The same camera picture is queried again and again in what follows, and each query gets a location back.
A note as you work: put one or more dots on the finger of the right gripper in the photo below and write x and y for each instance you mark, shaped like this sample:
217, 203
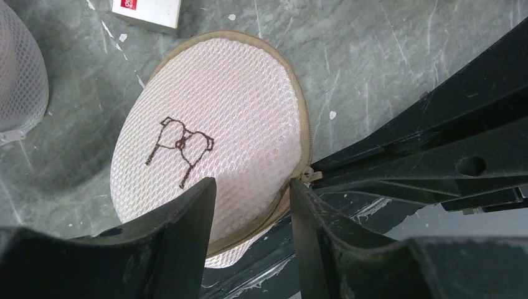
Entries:
463, 145

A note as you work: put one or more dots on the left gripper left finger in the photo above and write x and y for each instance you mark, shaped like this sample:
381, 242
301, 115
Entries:
158, 255

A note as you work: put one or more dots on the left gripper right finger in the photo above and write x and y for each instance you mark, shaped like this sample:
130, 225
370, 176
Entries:
339, 258

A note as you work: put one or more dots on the beige trim mesh laundry bag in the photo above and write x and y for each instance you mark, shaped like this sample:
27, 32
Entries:
226, 105

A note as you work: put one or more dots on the grey trim mesh laundry bag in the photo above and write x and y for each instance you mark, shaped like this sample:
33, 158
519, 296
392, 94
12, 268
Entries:
24, 80

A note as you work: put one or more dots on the small white red box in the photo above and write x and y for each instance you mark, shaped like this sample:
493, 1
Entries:
154, 15

